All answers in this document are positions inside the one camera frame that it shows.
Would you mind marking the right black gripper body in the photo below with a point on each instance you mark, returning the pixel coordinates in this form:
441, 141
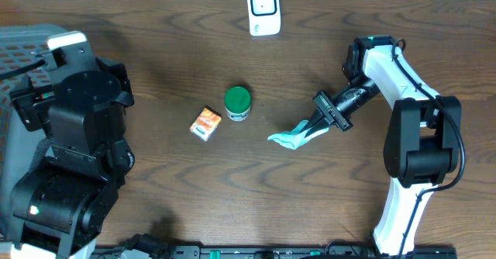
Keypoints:
331, 111

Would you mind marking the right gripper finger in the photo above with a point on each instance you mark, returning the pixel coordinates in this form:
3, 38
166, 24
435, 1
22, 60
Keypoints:
316, 118
317, 130

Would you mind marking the light blue wipes pack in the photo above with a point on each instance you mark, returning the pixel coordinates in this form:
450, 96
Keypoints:
297, 137

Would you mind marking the green lid jar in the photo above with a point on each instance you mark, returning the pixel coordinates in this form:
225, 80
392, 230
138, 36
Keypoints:
238, 103

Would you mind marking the orange snack packet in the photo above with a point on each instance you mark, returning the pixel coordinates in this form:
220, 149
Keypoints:
205, 124

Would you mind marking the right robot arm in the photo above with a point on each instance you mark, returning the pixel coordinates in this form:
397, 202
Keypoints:
423, 142

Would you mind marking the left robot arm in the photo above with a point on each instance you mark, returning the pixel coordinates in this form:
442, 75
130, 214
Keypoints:
60, 203

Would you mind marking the white barcode scanner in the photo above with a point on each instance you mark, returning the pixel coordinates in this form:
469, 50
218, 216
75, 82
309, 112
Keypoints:
264, 17

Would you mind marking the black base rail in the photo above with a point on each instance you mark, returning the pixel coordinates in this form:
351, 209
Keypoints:
195, 252

